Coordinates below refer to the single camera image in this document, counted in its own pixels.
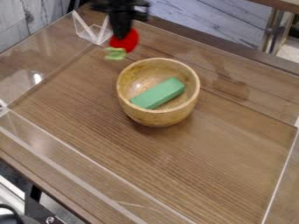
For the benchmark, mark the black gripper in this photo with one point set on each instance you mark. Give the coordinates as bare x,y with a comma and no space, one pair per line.
122,12

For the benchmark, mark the red plush strawberry fruit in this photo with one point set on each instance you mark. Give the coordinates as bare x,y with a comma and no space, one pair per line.
121,47

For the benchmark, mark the wooden bowl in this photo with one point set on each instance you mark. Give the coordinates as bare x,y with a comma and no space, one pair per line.
145,74

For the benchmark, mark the green rectangular block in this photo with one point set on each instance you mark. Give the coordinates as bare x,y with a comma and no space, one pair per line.
159,94

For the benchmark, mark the metal table leg background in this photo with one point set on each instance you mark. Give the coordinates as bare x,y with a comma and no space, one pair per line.
277,30

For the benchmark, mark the clear acrylic corner bracket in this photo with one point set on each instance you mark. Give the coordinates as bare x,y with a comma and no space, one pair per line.
96,34

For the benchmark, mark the clear acrylic front wall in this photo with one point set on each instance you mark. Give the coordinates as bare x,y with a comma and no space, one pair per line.
91,160

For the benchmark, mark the black table frame leg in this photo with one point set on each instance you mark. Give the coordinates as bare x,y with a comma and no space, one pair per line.
35,210

